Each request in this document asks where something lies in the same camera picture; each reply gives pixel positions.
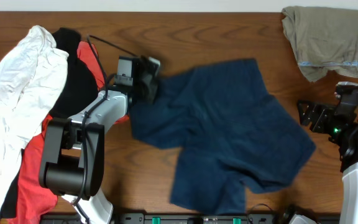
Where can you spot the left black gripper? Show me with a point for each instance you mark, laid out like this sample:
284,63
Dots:
150,82

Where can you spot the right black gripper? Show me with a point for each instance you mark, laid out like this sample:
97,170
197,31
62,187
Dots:
319,116

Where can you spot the navy blue shorts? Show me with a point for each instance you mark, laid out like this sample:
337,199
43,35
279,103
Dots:
233,134

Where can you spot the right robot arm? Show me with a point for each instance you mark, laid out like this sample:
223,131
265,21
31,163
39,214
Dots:
342,130

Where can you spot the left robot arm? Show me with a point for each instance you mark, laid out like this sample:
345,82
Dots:
73,158

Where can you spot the black shorts with white stripe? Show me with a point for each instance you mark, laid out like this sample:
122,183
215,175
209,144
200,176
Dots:
80,88

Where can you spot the khaki folded shorts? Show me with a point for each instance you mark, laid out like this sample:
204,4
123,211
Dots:
323,39

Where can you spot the white garment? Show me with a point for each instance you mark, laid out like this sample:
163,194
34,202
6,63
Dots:
32,76

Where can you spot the red shorts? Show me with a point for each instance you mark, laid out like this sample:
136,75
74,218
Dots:
32,200

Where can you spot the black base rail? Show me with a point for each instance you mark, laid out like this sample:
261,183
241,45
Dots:
139,218

